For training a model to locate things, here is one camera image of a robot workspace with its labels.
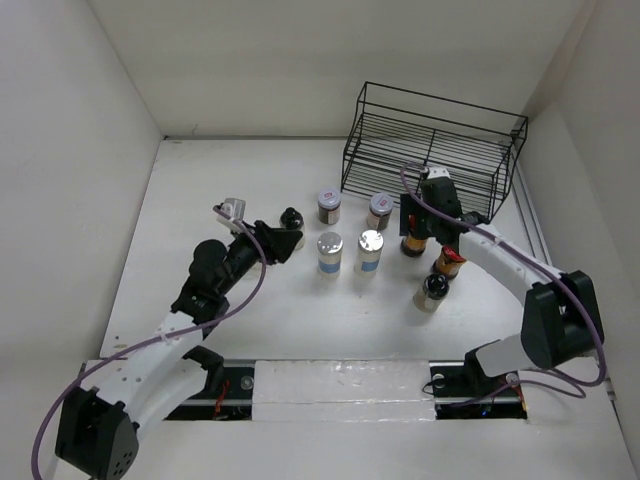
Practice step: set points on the black cap white powder bottle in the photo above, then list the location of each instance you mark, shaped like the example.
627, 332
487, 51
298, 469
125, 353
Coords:
292, 220

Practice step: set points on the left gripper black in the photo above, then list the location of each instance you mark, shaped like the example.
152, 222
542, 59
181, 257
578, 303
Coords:
277, 242

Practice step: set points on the black wire rack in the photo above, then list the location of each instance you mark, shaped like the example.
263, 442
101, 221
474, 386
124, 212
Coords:
397, 131

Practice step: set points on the white lid dark sauce jar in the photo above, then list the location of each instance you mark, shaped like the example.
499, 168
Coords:
328, 204

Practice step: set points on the silver lid bead bottle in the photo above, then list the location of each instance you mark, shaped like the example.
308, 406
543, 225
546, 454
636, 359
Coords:
329, 248
369, 249

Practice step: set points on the red lid sauce jar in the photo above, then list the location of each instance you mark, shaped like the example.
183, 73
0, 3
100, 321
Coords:
415, 236
448, 263

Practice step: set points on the white lid brown sauce jar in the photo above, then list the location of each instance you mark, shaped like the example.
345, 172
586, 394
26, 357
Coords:
380, 209

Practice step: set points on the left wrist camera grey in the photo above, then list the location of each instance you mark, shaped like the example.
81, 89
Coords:
232, 209

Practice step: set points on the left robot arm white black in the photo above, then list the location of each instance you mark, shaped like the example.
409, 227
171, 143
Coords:
100, 428

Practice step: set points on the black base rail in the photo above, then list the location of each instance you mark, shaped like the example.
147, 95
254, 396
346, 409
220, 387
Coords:
348, 391

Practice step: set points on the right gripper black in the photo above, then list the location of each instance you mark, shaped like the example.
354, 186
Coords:
408, 207

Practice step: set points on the black cap beige spice bottle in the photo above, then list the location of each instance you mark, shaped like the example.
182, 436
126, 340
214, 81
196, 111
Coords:
431, 292

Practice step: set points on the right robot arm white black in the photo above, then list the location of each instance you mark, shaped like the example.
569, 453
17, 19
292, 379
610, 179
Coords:
561, 330

